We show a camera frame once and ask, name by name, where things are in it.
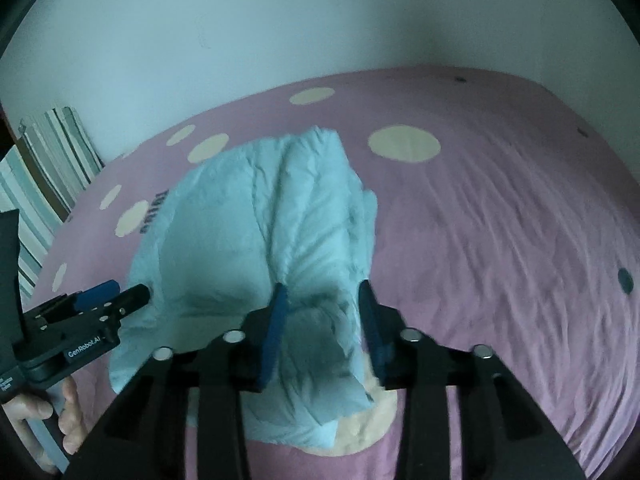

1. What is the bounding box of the pink dotted bed sheet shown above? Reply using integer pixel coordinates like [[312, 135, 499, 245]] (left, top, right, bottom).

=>
[[30, 65, 640, 480]]

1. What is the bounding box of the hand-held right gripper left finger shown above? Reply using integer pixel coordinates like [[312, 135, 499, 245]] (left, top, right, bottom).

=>
[[65, 282, 290, 480]]

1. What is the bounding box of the light blue quilted jacket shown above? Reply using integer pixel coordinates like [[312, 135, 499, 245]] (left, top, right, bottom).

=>
[[109, 127, 379, 454]]

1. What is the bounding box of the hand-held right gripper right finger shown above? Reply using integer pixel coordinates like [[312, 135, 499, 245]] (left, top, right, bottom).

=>
[[359, 279, 587, 480]]

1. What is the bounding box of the striped curtain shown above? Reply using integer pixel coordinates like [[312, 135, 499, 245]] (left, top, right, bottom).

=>
[[19, 106, 105, 222]]

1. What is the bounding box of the striped cushion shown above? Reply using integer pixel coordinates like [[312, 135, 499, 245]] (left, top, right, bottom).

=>
[[0, 145, 64, 302]]

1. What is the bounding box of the person's left hand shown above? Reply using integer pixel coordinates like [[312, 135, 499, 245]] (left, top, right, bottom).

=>
[[0, 374, 92, 476]]

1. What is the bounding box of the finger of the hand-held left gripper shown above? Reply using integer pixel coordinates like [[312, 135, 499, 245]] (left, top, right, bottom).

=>
[[70, 280, 120, 312], [84, 283, 152, 323]]

